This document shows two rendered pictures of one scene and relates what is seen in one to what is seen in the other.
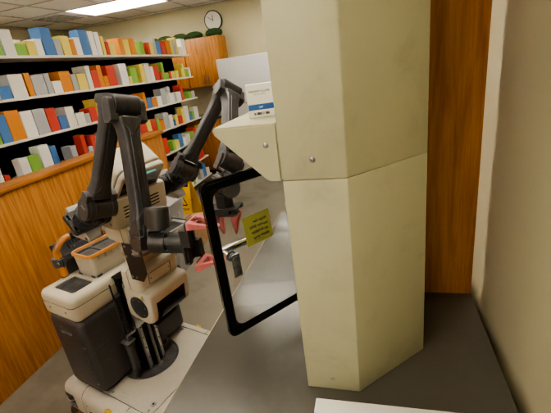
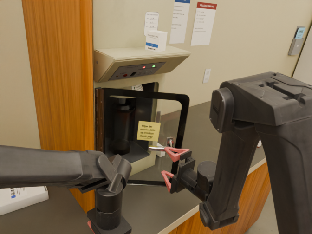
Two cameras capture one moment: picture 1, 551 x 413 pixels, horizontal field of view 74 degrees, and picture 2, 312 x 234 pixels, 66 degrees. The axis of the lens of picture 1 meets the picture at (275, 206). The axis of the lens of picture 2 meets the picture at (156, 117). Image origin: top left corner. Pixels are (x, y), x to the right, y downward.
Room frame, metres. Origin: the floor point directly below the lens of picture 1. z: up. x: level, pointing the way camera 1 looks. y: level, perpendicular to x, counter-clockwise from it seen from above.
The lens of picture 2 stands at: (1.45, 0.43, 1.66)
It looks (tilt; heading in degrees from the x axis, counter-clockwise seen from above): 26 degrees down; 209
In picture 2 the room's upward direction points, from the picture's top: 7 degrees clockwise
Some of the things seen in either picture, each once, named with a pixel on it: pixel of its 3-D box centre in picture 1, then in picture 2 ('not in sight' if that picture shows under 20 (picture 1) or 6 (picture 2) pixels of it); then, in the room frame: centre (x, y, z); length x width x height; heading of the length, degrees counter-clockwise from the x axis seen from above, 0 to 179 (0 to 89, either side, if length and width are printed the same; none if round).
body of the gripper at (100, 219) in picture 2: not in sight; (108, 214); (1.15, 0.17, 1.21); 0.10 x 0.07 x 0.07; 74
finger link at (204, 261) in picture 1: (207, 254); (172, 175); (0.87, 0.19, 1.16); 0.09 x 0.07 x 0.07; 73
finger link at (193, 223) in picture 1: (202, 230); (175, 158); (0.87, 0.19, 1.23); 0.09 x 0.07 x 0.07; 73
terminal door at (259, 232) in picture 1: (269, 243); (140, 142); (0.82, 0.03, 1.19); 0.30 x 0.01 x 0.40; 124
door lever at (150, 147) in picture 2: not in sight; (161, 146); (0.81, 0.11, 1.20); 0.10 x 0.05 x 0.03; 124
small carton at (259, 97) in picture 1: (260, 99); (156, 41); (0.74, 0.00, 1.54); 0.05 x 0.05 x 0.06; 0
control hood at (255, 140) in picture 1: (270, 136); (145, 65); (0.78, -0.01, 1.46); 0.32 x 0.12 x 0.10; 163
